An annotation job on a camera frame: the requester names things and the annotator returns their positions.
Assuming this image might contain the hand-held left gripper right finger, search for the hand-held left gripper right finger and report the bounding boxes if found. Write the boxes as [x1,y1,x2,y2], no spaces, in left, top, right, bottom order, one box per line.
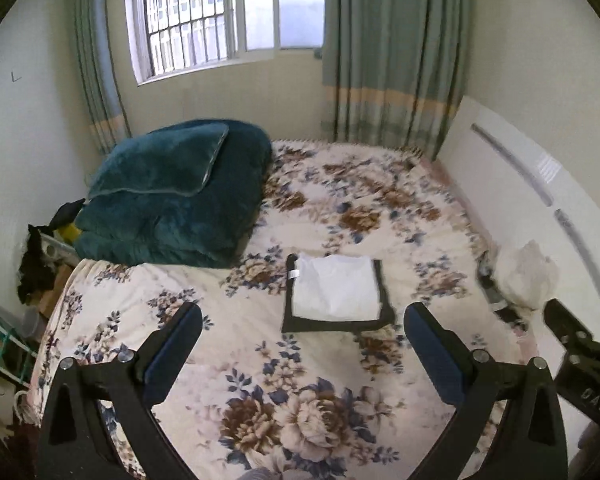
[404,301,570,480]

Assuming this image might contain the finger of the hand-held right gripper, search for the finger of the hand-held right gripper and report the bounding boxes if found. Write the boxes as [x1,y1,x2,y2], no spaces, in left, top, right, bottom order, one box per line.
[544,298,600,363]

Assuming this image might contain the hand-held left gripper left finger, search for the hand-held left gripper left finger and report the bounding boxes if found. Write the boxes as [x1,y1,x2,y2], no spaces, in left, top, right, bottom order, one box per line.
[39,301,203,480]

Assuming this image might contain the white t-shirt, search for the white t-shirt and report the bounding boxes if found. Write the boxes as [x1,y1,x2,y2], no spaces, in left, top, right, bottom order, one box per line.
[289,253,381,322]

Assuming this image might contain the dark striped clothes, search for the dark striped clothes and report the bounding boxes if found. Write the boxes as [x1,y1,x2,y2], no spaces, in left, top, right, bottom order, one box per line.
[477,255,529,332]

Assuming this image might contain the black clothes pile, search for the black clothes pile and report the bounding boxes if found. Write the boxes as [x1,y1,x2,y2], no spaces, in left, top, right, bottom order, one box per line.
[17,224,63,307]

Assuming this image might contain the crumpled white cloth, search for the crumpled white cloth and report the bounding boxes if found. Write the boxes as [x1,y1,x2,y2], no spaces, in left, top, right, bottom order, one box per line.
[495,240,561,310]

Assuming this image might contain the black folded garment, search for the black folded garment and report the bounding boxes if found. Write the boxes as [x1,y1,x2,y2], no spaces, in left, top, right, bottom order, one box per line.
[280,253,399,335]

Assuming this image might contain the floral bed blanket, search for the floral bed blanket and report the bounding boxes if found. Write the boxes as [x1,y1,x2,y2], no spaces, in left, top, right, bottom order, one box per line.
[32,137,546,480]

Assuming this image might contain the brown cardboard box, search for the brown cardboard box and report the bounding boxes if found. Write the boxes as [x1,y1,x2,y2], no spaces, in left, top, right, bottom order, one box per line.
[40,265,74,317]

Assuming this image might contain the white bed headboard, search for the white bed headboard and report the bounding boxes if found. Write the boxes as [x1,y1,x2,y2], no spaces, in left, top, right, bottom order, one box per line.
[437,95,600,463]

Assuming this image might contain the grey plastic bucket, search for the grey plastic bucket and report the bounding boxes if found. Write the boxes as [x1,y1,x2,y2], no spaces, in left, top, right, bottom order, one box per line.
[22,307,47,342]

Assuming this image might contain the teal plush quilt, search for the teal plush quilt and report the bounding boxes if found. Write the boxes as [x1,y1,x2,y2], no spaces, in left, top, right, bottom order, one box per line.
[74,119,273,268]

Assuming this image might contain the wide green curtain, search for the wide green curtain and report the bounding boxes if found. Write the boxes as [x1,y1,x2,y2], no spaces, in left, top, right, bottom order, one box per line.
[320,0,472,162]

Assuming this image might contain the narrow green curtain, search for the narrow green curtain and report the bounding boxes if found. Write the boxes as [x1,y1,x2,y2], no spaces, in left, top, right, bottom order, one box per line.
[72,0,132,157]

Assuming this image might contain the barred window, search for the barred window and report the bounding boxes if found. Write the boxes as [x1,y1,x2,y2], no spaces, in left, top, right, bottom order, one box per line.
[125,0,328,87]

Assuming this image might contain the green wire rack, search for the green wire rack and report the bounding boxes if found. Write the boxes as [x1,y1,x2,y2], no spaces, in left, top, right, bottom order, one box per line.
[0,295,38,387]

